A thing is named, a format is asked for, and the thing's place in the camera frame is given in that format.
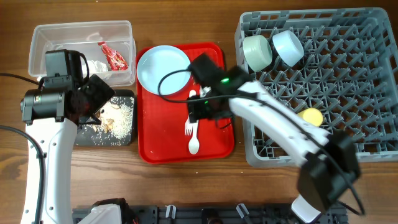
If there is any white plastic fork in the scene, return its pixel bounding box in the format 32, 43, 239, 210
185, 90, 196, 136

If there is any food scraps and rice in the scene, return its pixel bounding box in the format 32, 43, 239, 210
76, 96, 134, 146

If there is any white napkin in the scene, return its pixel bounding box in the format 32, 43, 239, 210
81, 59, 112, 80

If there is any white plastic spoon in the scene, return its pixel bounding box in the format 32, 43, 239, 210
188, 121, 200, 154

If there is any red snack wrapper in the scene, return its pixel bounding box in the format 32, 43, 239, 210
98, 42, 128, 71

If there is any mint green bowl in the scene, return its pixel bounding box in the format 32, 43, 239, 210
243, 35, 272, 72

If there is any light blue plate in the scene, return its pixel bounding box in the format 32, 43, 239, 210
137, 45, 190, 95

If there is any light blue bowl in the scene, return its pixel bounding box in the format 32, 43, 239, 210
272, 30, 304, 67

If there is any yellow plastic cup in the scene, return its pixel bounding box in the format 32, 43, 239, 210
297, 108, 323, 127

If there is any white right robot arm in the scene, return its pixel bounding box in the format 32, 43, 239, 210
187, 54, 361, 223

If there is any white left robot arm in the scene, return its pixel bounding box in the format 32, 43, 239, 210
21, 50, 115, 223

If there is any black food waste tray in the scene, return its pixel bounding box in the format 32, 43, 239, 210
73, 88, 136, 147

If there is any grey dishwasher rack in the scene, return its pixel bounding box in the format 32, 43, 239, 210
234, 7, 397, 162

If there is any red serving tray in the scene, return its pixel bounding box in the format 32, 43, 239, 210
136, 42, 234, 164

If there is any clear plastic bin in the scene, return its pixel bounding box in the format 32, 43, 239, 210
28, 21, 136, 87

